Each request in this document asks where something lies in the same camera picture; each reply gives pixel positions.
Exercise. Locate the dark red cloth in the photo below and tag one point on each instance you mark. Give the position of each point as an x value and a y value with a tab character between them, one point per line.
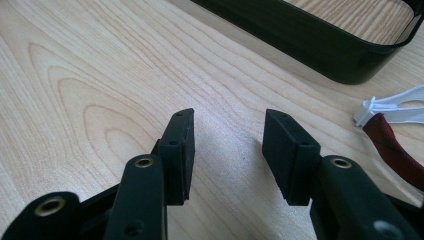
395	151

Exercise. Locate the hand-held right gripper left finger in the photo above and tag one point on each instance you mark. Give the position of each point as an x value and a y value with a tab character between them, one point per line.
176	160

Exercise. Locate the white plastic clip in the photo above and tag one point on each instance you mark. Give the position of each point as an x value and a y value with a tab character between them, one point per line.
390	108

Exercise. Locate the black tray with wooden bottom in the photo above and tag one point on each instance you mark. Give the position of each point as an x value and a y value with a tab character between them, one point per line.
320	36

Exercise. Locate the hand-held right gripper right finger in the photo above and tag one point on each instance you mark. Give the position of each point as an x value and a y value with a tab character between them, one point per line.
288	160

